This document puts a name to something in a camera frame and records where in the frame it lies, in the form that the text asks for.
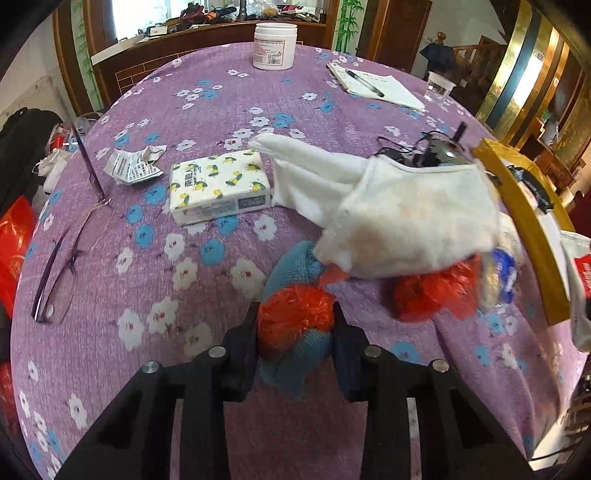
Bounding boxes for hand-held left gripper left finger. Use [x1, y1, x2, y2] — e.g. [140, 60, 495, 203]
[55, 302, 262, 480]

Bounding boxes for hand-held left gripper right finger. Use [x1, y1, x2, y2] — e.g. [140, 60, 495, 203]
[330, 305, 539, 480]

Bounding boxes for blue mesh cloth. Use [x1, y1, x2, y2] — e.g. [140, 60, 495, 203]
[259, 240, 333, 400]

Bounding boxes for red plastic bag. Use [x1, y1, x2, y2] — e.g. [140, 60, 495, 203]
[393, 256, 483, 323]
[257, 285, 336, 356]

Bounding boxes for white towel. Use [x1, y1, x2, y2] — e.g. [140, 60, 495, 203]
[316, 154, 504, 280]
[248, 133, 384, 222]

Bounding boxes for lemon print tissue pack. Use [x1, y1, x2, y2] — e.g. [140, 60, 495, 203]
[168, 150, 273, 227]

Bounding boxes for blue white tissue package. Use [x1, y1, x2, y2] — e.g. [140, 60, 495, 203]
[480, 247, 518, 308]

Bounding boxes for yellow cardboard box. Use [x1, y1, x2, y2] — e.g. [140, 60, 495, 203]
[473, 138, 578, 326]

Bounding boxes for crumpled silver wrapper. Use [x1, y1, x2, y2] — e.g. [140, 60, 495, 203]
[104, 144, 168, 185]

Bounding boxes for black key pouch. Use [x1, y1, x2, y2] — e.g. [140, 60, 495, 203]
[376, 122, 478, 168]

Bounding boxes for white bag with red print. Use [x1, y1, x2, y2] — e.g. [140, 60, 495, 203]
[561, 231, 591, 352]

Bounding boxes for red shopping bag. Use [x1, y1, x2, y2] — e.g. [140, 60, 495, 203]
[0, 196, 35, 319]

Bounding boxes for white plastic bag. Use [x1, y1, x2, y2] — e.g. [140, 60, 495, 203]
[32, 148, 75, 178]

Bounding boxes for white notebook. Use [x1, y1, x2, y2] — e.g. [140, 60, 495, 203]
[326, 61, 426, 112]

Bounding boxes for black pen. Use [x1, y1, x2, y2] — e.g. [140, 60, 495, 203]
[346, 69, 385, 97]

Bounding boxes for clear plastic cup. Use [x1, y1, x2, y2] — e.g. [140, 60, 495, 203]
[424, 71, 458, 106]

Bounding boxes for black bag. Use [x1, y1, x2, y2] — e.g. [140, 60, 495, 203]
[0, 108, 63, 208]

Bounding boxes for wooden counter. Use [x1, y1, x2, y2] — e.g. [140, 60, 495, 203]
[90, 18, 340, 107]

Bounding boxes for white plastic jar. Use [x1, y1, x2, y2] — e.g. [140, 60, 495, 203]
[252, 21, 298, 71]

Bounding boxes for wooden door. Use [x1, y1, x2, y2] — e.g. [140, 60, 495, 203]
[360, 0, 432, 72]

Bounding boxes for golden pillar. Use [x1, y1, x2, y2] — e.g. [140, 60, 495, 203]
[475, 0, 578, 144]

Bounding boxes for purple frame eyeglasses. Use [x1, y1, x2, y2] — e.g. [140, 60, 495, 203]
[30, 122, 114, 324]

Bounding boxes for dark jacket on stair post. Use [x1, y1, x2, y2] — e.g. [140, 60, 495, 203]
[419, 39, 455, 70]

